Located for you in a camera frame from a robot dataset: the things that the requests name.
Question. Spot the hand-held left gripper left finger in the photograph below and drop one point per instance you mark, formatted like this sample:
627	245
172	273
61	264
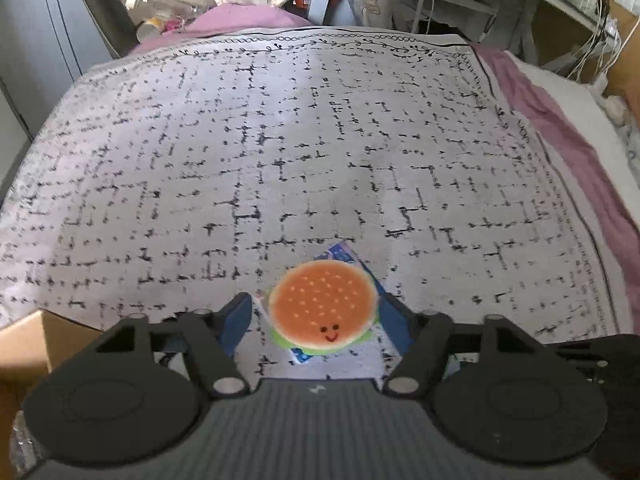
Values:
235	320

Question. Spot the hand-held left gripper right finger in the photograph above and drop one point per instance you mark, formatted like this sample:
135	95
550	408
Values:
397	325

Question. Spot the burger plush toy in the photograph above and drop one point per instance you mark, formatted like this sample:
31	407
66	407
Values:
320	300

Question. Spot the blue tissue packet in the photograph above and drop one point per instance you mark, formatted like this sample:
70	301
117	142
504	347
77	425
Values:
345	254

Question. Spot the black-patterned white blanket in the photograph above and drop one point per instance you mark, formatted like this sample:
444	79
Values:
300	160

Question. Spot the white bedding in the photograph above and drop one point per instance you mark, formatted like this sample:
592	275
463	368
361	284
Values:
600	125

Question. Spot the tall flat cardboard box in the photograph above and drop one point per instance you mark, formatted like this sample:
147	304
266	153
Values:
107	5

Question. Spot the grey door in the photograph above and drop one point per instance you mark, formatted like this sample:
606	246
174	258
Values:
35	45

